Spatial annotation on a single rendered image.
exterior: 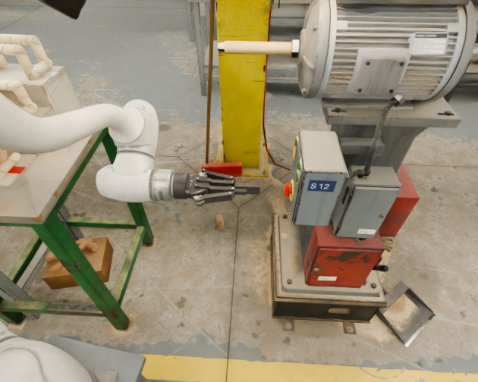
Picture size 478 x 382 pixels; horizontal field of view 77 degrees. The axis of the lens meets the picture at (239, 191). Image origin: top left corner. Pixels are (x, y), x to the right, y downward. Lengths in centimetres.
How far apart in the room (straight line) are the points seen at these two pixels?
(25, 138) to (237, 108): 157
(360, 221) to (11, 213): 106
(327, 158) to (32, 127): 58
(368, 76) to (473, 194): 201
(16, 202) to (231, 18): 131
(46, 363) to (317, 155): 69
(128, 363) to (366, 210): 82
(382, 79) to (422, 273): 143
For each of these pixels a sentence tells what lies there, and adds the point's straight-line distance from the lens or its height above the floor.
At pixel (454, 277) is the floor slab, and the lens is 216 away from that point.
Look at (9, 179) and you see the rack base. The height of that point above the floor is 94.
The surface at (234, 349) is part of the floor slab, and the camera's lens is 163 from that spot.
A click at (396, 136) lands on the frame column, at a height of 104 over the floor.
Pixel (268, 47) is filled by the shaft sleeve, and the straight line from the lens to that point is 89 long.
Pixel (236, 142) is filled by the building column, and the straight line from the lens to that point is 217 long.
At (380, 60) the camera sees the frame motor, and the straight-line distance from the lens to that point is 82.
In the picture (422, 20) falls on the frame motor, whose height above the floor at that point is 135.
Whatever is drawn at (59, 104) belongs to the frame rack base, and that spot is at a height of 101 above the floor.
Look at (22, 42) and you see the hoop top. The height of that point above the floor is 120.
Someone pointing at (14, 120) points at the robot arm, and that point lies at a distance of 55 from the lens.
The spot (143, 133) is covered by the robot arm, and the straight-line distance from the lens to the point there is 85.
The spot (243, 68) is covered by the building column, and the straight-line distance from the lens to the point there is 189.
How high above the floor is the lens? 157
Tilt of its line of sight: 46 degrees down
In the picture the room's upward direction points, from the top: straight up
